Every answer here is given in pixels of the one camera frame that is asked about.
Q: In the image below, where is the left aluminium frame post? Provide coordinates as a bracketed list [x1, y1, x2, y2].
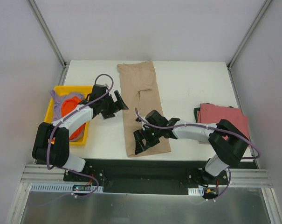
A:
[28, 0, 70, 70]

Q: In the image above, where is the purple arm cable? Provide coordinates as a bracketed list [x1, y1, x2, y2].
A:
[47, 73, 115, 199]
[134, 107, 261, 206]

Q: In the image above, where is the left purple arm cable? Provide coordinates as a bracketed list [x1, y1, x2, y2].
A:
[47, 73, 115, 199]

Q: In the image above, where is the right white cable duct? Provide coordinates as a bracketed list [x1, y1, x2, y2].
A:
[187, 188, 204, 196]

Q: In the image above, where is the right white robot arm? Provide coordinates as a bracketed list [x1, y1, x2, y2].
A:
[133, 110, 250, 184]

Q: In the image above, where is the orange t shirt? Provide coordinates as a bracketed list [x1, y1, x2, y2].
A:
[61, 96, 85, 142]

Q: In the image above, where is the white cable duct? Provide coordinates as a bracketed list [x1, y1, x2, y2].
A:
[187, 188, 204, 196]
[31, 183, 103, 194]

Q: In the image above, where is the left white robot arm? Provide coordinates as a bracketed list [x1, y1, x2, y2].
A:
[32, 84, 128, 182]

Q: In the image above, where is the left white cable duct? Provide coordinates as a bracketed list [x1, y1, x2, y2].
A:
[31, 183, 103, 194]

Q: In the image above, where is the folded red t shirt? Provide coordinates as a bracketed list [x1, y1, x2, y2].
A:
[198, 103, 249, 139]

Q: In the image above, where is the aluminium frame post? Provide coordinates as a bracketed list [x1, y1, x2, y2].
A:
[226, 0, 273, 70]
[28, 0, 70, 70]

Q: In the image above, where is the lilac t shirt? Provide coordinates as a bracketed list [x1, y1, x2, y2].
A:
[49, 89, 85, 142]

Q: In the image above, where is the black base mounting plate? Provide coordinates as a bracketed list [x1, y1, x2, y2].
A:
[63, 159, 227, 195]

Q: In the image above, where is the right aluminium frame post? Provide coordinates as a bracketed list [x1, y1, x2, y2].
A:
[226, 0, 273, 70]

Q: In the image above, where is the beige t shirt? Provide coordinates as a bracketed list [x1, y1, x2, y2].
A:
[117, 61, 171, 157]

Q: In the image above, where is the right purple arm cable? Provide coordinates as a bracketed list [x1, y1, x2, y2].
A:
[134, 107, 261, 206]

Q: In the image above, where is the dark green folded shirt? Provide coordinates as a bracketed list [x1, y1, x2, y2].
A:
[193, 107, 200, 122]

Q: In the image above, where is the front aluminium rail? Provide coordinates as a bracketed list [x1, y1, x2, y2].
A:
[21, 164, 274, 188]

